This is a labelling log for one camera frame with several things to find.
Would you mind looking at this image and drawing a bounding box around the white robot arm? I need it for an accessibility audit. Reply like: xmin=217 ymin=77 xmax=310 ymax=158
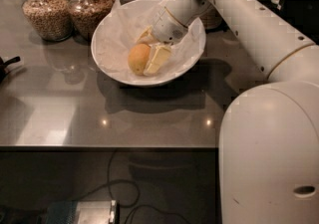
xmin=151 ymin=0 xmax=319 ymax=224

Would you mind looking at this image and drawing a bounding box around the metal box under table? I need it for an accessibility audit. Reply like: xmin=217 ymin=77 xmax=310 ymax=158
xmin=45 ymin=200 xmax=119 ymax=224

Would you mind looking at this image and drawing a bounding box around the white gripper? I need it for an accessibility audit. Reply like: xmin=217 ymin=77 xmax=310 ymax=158
xmin=137 ymin=0 xmax=208 ymax=76

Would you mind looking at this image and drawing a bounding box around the orange fruit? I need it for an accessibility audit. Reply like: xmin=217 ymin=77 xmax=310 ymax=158
xmin=128 ymin=43 xmax=151 ymax=76

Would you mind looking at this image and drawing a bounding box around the right glass grain jar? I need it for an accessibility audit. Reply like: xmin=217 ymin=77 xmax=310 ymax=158
xmin=68 ymin=0 xmax=113 ymax=41

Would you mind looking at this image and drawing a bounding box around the white bowl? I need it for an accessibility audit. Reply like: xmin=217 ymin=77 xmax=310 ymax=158
xmin=90 ymin=0 xmax=207 ymax=88

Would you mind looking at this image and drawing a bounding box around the left glass grain jar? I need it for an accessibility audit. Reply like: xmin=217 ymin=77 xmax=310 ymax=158
xmin=22 ymin=0 xmax=73 ymax=42

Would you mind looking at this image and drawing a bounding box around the left stack of paper bowls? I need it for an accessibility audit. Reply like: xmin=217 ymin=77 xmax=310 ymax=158
xmin=200 ymin=6 xmax=222 ymax=30

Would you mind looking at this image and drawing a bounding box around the white paper liner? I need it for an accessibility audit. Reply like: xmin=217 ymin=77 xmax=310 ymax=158
xmin=94 ymin=0 xmax=202 ymax=83

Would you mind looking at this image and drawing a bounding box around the black handle object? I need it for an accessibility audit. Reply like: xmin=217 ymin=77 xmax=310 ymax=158
xmin=0 ymin=56 xmax=21 ymax=83

